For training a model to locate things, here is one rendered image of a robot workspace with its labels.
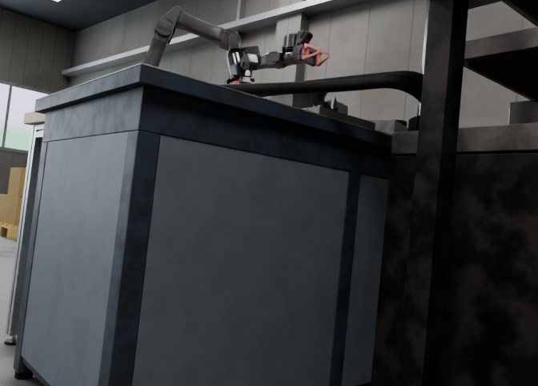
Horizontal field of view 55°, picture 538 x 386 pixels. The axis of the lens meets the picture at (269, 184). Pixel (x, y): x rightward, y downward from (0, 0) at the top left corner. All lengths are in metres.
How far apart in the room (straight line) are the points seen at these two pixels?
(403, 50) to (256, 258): 3.14
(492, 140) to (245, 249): 0.62
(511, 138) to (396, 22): 3.13
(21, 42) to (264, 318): 7.75
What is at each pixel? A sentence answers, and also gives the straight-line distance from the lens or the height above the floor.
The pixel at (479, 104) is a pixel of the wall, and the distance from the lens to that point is 3.79.
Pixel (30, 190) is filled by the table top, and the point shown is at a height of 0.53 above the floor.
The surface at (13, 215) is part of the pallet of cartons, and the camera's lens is 5.97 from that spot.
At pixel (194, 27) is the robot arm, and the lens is 2.03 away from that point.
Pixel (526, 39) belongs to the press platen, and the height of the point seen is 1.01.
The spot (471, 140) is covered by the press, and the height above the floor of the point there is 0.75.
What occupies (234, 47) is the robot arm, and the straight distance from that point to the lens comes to 2.01.
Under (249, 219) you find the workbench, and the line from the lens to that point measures 1.21.
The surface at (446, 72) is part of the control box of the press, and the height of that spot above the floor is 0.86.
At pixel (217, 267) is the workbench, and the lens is 1.18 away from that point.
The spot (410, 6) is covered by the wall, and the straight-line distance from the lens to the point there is 4.30.
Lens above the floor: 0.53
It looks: 3 degrees up
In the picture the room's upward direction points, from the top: 6 degrees clockwise
